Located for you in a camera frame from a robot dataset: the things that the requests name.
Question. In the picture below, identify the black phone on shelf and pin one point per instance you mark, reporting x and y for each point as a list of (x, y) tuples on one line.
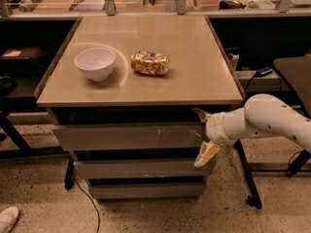
[(263, 72)]

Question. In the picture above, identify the grey bottom drawer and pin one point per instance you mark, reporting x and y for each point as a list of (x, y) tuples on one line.
[(153, 190)]

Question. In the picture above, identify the grey middle drawer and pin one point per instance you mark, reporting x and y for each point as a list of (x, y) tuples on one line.
[(141, 168)]

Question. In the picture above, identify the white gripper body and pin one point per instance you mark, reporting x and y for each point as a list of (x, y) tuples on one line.
[(215, 129)]

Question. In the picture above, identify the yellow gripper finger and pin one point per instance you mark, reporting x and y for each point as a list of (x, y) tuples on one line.
[(203, 115), (207, 151)]

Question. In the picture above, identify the crushed gold drink can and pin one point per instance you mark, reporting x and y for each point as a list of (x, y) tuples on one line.
[(150, 63)]

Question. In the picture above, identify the black table leg bar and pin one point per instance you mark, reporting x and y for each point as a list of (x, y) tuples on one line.
[(253, 200)]

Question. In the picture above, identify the white ceramic bowl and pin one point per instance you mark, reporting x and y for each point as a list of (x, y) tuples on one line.
[(96, 64)]

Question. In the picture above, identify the grey drawer cabinet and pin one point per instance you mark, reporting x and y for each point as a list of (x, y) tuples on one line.
[(123, 95)]

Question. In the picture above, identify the white shoe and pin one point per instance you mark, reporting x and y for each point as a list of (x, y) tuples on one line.
[(8, 219)]

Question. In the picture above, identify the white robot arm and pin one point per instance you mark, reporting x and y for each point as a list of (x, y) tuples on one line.
[(262, 116)]

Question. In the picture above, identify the grey drawer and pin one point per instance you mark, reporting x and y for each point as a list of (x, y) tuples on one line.
[(129, 136), (141, 168), (153, 190)]

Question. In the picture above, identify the grey top drawer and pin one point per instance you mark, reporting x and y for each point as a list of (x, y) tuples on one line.
[(129, 136)]

